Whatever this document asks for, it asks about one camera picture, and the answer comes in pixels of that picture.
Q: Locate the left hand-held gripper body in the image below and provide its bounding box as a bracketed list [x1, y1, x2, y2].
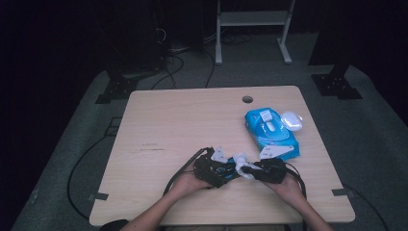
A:
[192, 145, 233, 189]

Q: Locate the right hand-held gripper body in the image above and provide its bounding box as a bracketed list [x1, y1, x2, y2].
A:
[254, 144, 295, 185]

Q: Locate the white wet wipe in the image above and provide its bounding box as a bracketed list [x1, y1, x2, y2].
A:
[232, 151, 262, 181]

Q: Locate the blue toy car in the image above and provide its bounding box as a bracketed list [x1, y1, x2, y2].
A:
[214, 156, 242, 181]

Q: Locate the blue wet wipes pack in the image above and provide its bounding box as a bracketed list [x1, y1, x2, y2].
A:
[244, 107, 304, 162]

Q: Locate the person's left hand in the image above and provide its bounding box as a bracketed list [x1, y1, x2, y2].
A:
[170, 166, 211, 197]

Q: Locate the person's right hand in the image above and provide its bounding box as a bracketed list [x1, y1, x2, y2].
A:
[265, 174, 305, 206]

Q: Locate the black tape strip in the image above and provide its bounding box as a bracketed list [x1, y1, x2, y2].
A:
[88, 192, 110, 202]
[331, 188, 356, 197]

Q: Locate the dark equipment rack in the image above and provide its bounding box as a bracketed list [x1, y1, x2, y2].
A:
[104, 0, 206, 73]

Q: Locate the white metal stand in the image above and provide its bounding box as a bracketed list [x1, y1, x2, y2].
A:
[215, 0, 296, 66]

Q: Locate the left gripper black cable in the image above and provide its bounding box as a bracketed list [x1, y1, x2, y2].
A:
[162, 146, 215, 197]

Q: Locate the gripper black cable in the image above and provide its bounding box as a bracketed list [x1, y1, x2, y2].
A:
[162, 146, 215, 197]
[284, 162, 308, 200]

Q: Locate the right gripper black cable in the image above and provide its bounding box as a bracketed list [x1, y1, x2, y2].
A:
[284, 162, 308, 200]

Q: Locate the thin black floor cable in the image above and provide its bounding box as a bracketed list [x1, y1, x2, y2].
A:
[342, 183, 391, 231]

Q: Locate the straight black floor cable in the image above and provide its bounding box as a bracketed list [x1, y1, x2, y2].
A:
[204, 48, 217, 90]

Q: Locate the black stand base plate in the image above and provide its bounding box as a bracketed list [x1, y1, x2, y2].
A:
[310, 63, 364, 101]
[94, 74, 140, 105]

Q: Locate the looped black floor cable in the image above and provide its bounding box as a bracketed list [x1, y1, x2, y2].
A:
[150, 53, 186, 90]

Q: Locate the long black floor cable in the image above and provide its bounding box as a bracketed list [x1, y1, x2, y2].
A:
[65, 127, 120, 223]

